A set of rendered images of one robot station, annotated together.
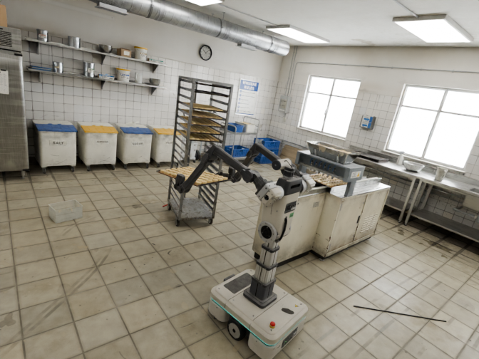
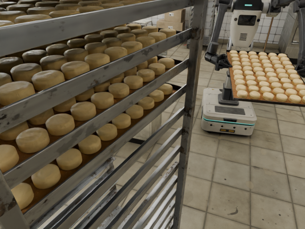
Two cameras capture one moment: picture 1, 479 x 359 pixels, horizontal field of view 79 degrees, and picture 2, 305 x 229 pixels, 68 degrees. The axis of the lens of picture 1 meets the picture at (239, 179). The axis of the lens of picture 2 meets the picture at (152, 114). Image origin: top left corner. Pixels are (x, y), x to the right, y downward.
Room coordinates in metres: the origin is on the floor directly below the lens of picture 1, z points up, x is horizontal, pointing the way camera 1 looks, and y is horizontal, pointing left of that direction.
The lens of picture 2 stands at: (3.74, 1.21, 1.48)
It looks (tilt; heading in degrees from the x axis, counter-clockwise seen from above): 33 degrees down; 241
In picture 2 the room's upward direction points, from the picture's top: straight up
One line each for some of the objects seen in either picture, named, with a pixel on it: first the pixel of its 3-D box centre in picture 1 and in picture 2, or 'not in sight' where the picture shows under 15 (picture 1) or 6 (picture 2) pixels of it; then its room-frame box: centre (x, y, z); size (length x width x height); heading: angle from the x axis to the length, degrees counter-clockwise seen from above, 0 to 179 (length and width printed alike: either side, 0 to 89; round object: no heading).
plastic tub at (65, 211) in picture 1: (65, 211); not in sight; (3.10, 1.98, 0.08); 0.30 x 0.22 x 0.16; 143
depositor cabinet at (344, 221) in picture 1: (335, 211); not in sight; (3.71, -1.35, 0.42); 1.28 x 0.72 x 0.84; 133
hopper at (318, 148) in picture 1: (331, 152); not in sight; (3.39, -1.01, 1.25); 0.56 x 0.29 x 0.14; 43
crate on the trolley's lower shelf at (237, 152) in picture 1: (235, 151); not in sight; (7.08, 0.21, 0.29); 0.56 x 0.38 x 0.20; 139
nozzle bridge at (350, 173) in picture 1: (326, 172); not in sight; (3.39, -1.01, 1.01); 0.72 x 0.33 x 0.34; 43
